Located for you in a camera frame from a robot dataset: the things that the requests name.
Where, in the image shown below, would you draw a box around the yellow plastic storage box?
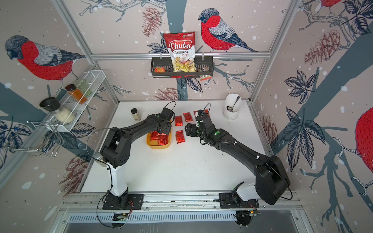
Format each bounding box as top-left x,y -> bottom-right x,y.
146,132 -> 172,149

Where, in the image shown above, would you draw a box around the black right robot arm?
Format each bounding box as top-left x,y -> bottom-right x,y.
185,110 -> 290,205

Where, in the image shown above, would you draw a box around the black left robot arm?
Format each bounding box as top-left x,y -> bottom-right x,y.
100,107 -> 175,197

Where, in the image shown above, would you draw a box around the black cap spice jar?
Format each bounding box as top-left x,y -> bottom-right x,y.
131,108 -> 141,121

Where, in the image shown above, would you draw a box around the metal spoon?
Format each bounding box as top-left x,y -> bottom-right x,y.
226,96 -> 240,112

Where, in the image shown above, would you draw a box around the white utensil cup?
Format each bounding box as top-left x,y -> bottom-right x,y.
223,94 -> 242,120

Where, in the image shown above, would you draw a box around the Chuba cassava chips bag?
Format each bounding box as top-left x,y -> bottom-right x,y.
163,32 -> 197,72

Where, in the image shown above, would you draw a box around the green item on shelf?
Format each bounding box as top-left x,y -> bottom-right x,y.
76,80 -> 92,98

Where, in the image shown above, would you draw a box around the orange spice bottle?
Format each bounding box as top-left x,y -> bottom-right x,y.
65,84 -> 87,104

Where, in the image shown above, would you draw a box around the black lid rice jar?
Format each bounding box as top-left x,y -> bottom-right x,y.
39,97 -> 75,124

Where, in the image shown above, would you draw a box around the black wall basket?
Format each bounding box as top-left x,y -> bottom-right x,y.
151,56 -> 214,78

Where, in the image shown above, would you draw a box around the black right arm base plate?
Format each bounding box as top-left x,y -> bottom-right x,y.
214,182 -> 259,209

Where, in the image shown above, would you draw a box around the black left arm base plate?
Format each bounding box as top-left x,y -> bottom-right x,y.
103,189 -> 145,210

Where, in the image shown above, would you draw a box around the white wire wall shelf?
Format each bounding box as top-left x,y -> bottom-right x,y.
48,70 -> 106,132

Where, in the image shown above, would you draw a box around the chrome wire rack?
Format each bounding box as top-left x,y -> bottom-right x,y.
1,121 -> 67,158

